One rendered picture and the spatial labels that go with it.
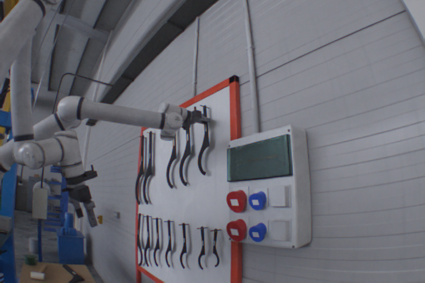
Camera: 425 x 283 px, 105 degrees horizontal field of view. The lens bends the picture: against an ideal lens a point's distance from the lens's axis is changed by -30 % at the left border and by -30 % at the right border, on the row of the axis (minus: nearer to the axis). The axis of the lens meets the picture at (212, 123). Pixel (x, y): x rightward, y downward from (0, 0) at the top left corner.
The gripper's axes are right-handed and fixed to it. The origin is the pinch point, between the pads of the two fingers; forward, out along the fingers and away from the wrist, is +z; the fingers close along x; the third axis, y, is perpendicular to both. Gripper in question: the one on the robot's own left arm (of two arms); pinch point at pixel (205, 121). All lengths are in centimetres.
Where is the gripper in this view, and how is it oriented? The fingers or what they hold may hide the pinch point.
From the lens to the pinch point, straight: 153.0
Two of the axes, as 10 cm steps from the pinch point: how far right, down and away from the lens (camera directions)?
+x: -6.4, 3.6, 6.8
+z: 7.7, 2.1, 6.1
